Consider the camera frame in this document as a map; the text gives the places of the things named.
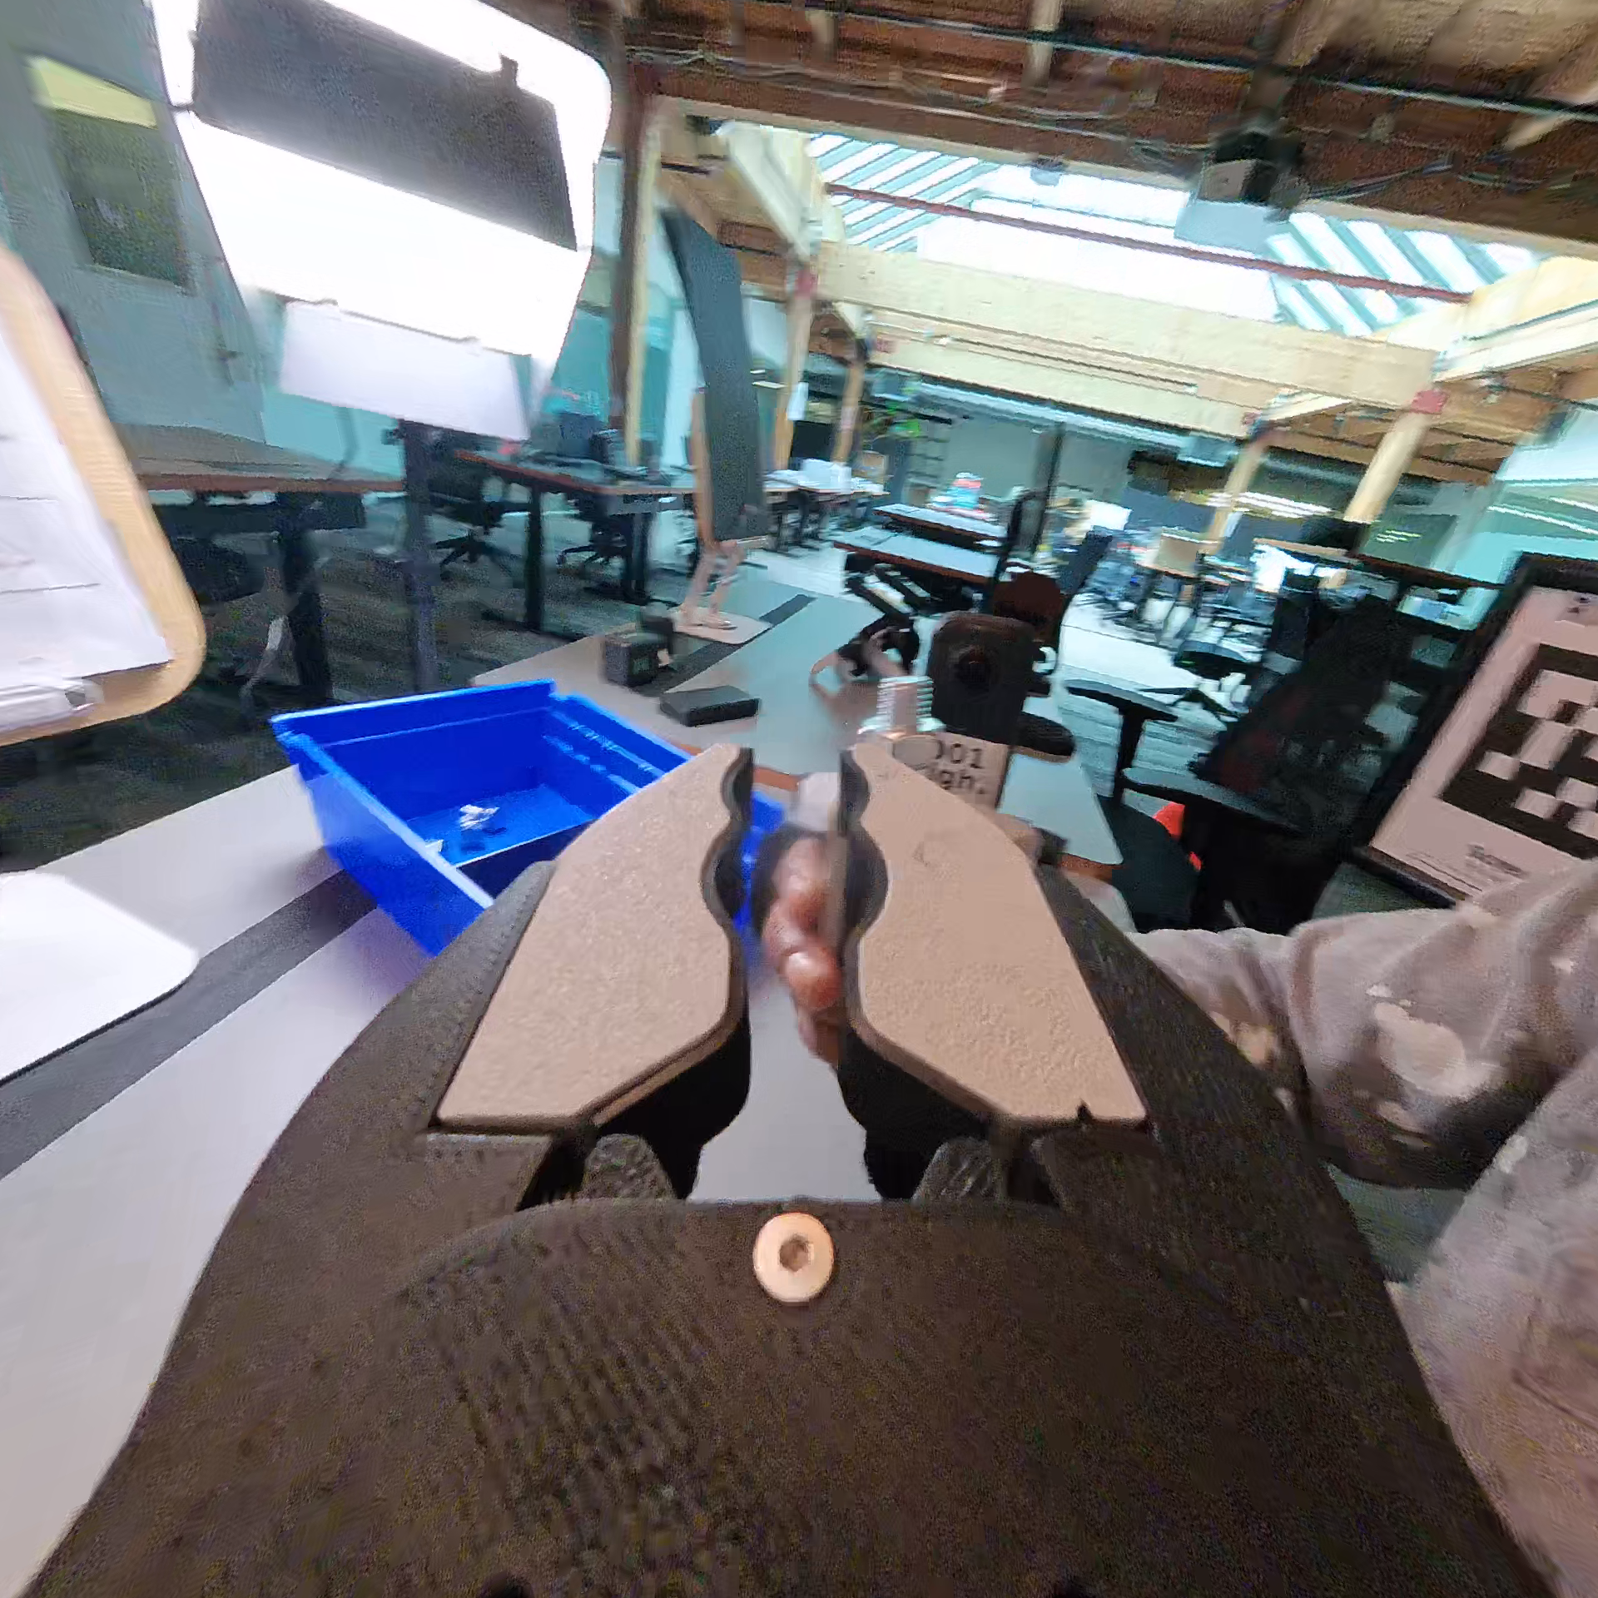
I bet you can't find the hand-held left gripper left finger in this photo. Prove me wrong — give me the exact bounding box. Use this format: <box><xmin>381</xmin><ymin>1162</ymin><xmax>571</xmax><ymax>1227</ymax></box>
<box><xmin>434</xmin><ymin>746</ymin><xmax>758</xmax><ymax>1187</ymax></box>

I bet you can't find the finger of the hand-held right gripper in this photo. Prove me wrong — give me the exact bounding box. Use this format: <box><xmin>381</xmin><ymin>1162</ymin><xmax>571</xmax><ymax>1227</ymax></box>
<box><xmin>997</xmin><ymin>812</ymin><xmax>1079</xmax><ymax>879</ymax></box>

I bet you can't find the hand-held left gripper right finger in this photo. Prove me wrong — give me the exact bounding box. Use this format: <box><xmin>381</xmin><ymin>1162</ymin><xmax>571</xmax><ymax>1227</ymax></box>
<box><xmin>838</xmin><ymin>746</ymin><xmax>1152</xmax><ymax>1187</ymax></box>

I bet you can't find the blue plastic bin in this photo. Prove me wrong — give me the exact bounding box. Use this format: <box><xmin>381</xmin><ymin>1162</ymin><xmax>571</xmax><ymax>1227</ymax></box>
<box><xmin>269</xmin><ymin>679</ymin><xmax>788</xmax><ymax>957</ymax></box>

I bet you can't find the person's right forearm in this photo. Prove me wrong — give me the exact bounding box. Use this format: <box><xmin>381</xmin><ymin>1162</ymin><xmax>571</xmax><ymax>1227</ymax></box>
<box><xmin>1131</xmin><ymin>862</ymin><xmax>1598</xmax><ymax>1598</ymax></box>

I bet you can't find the person's right hand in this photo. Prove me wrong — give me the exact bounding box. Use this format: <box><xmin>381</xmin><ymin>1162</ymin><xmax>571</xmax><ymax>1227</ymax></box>
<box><xmin>758</xmin><ymin>858</ymin><xmax>851</xmax><ymax>1069</ymax></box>

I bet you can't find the black handheld device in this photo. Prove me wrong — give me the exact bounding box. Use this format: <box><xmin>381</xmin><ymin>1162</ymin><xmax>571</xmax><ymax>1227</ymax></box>
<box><xmin>813</xmin><ymin>561</ymin><xmax>933</xmax><ymax>681</ymax></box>

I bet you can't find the black strip mat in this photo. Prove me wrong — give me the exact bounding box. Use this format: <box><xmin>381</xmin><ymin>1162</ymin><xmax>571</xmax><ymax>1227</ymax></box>
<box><xmin>663</xmin><ymin>592</ymin><xmax>813</xmax><ymax>694</ymax></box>

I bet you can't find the black mesh office chair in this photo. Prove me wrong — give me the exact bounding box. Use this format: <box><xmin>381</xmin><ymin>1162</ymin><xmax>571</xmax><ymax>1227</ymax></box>
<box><xmin>1074</xmin><ymin>599</ymin><xmax>1412</xmax><ymax>932</ymax></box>

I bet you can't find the wooden panel stand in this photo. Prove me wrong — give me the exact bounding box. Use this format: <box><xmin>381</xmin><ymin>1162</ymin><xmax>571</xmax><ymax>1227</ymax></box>
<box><xmin>674</xmin><ymin>536</ymin><xmax>777</xmax><ymax>647</ymax></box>

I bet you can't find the black white marker board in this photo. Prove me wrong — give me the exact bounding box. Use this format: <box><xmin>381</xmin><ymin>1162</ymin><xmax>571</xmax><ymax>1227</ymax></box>
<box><xmin>1361</xmin><ymin>555</ymin><xmax>1598</xmax><ymax>904</ymax></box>

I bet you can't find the tall black panel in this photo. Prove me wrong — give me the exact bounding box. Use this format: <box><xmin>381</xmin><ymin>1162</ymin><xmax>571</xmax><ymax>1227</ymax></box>
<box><xmin>663</xmin><ymin>213</ymin><xmax>767</xmax><ymax>540</ymax></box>

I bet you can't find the black light stand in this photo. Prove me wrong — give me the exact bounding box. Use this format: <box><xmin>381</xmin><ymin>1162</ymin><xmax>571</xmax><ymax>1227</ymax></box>
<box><xmin>400</xmin><ymin>424</ymin><xmax>446</xmax><ymax>689</ymax></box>

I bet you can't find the dark wooden desk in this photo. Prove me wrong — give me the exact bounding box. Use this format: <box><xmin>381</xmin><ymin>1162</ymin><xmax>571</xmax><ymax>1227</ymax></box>
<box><xmin>119</xmin><ymin>424</ymin><xmax>402</xmax><ymax>700</ymax></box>
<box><xmin>455</xmin><ymin>449</ymin><xmax>695</xmax><ymax>632</ymax></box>

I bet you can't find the grey ceiling box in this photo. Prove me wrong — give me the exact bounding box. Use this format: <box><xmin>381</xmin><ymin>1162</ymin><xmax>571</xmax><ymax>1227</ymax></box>
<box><xmin>1180</xmin><ymin>125</ymin><xmax>1313</xmax><ymax>251</ymax></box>

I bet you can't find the wooden document board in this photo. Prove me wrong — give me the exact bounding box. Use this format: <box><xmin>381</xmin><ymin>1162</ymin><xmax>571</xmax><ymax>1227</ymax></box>
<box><xmin>0</xmin><ymin>243</ymin><xmax>208</xmax><ymax>751</ymax></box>

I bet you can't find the white diffuser panel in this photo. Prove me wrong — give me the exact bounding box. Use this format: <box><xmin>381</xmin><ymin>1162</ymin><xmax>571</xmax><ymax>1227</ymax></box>
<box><xmin>278</xmin><ymin>306</ymin><xmax>533</xmax><ymax>441</ymax></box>

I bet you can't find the printed instruction sheet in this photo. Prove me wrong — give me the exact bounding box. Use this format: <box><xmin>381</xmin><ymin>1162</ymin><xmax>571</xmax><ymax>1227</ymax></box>
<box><xmin>0</xmin><ymin>331</ymin><xmax>170</xmax><ymax>700</ymax></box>

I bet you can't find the black light flag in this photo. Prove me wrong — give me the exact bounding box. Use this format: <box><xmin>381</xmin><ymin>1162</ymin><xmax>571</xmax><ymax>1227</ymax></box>
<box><xmin>193</xmin><ymin>0</ymin><xmax>583</xmax><ymax>251</ymax></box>

